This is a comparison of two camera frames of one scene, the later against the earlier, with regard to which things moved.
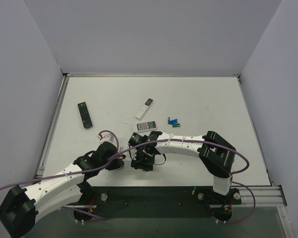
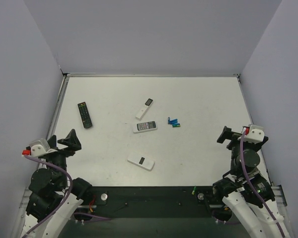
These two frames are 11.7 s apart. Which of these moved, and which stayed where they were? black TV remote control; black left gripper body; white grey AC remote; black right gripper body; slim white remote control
Moved: black right gripper body; black left gripper body
Stayed: black TV remote control; slim white remote control; white grey AC remote
